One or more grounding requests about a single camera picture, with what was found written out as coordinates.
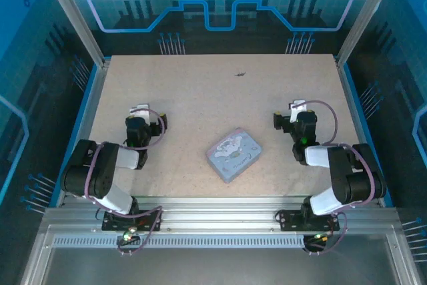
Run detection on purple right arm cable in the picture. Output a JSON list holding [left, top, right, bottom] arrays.
[[290, 99, 374, 256]]

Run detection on aluminium front rail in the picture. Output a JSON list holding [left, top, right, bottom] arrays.
[[43, 196, 400, 236]]

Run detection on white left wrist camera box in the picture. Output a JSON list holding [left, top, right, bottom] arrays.
[[129, 102, 150, 120]]

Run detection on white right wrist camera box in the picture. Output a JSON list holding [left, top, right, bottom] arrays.
[[288, 99, 307, 123]]

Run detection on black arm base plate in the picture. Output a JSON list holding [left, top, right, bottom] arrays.
[[278, 209, 341, 232], [101, 209, 164, 232]]

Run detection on light blue zip pouch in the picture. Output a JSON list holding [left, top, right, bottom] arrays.
[[205, 127, 264, 185]]

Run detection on grey metal front tray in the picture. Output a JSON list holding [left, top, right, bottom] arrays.
[[19, 224, 422, 285]]

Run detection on slotted grey cable duct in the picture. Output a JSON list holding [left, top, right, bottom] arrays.
[[51, 235, 311, 248]]

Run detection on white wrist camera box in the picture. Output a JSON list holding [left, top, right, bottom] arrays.
[[129, 102, 150, 120], [288, 99, 307, 123]]

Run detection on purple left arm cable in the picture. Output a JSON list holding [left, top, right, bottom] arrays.
[[81, 107, 167, 257]]

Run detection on aluminium frame post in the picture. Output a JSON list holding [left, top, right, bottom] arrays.
[[334, 0, 402, 67], [35, 0, 111, 67]]

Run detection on table side rail blue edge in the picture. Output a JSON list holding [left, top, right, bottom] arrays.
[[55, 57, 111, 208], [334, 57, 394, 208]]

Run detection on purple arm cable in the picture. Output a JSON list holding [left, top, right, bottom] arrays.
[[81, 107, 167, 257], [290, 99, 374, 256]]

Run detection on small LED circuit board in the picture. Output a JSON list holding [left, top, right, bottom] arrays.
[[116, 227, 140, 245], [306, 230, 331, 245]]

